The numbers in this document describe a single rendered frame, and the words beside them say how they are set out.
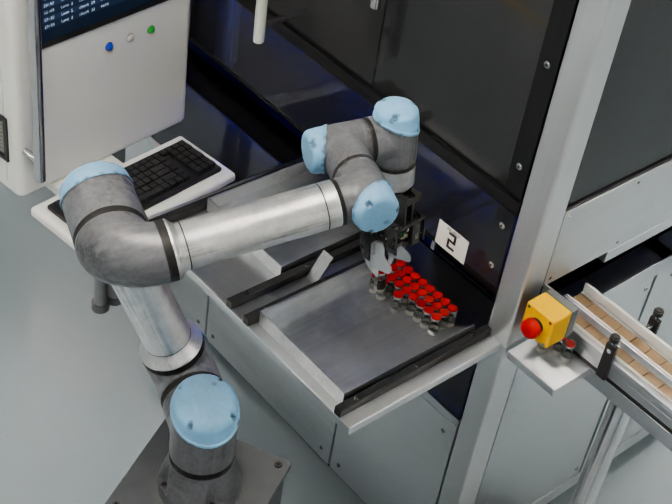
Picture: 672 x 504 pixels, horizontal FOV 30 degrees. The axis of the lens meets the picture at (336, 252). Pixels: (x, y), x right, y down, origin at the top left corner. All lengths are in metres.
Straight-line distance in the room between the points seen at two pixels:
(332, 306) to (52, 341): 1.32
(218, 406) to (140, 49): 1.03
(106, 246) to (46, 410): 1.67
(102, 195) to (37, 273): 1.98
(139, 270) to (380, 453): 1.33
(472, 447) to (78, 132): 1.12
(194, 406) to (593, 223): 0.87
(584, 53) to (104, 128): 1.24
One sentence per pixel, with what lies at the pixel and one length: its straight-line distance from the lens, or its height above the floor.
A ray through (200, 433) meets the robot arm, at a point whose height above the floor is 1.00.
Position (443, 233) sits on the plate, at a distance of 2.54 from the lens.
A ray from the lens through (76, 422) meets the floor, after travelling 3.47.
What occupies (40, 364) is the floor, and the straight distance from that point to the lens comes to 3.62.
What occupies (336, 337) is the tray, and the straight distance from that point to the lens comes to 2.48.
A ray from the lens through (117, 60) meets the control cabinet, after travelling 2.86.
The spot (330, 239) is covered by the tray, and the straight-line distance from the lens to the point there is 2.70.
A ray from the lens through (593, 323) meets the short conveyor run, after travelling 2.54.
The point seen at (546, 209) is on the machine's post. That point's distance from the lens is 2.31.
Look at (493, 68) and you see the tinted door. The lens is 2.31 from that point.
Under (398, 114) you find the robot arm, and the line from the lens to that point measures 2.02.
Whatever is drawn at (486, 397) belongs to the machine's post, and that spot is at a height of 0.73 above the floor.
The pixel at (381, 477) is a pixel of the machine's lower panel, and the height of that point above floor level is 0.23.
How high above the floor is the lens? 2.61
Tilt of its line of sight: 40 degrees down
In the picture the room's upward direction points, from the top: 9 degrees clockwise
